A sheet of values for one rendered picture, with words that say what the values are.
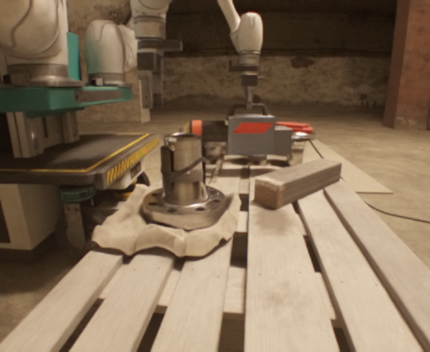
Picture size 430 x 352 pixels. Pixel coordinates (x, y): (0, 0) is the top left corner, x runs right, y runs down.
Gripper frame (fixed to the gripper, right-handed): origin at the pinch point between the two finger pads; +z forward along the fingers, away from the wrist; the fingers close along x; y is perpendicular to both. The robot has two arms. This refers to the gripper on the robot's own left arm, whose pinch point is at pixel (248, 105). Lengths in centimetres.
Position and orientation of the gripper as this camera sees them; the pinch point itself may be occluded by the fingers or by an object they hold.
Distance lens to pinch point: 130.3
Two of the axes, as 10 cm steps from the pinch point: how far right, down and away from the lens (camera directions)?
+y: 10.0, -0.1, 0.5
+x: -0.5, -2.9, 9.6
